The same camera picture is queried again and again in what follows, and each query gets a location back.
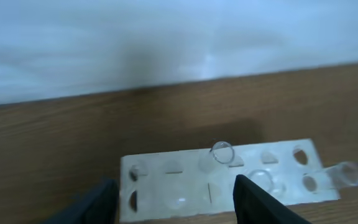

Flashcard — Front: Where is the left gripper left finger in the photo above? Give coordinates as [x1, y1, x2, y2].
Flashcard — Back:
[41, 177, 119, 224]

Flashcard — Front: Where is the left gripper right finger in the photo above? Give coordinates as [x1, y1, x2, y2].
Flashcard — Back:
[232, 174, 313, 224]

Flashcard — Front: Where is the clear test tube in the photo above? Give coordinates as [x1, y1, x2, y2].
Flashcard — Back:
[321, 161, 358, 190]
[197, 140, 236, 174]
[247, 169, 287, 197]

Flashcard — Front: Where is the white test tube rack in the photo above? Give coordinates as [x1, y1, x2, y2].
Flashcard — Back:
[119, 138, 342, 223]

